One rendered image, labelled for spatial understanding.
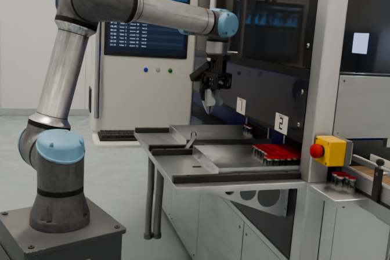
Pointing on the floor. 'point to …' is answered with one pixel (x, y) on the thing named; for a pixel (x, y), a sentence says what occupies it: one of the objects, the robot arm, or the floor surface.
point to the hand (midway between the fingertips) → (207, 109)
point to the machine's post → (320, 105)
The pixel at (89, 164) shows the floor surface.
